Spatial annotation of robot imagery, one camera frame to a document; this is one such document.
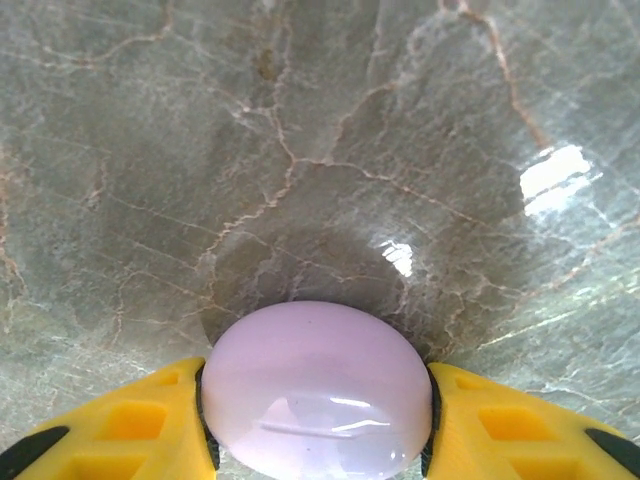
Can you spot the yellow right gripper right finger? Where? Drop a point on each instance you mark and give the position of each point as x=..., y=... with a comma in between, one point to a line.
x=465, y=450

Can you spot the purple earbud charging case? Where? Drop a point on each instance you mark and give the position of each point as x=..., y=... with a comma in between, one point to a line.
x=315, y=380

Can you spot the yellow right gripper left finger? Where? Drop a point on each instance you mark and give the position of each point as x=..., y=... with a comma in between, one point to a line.
x=175, y=450

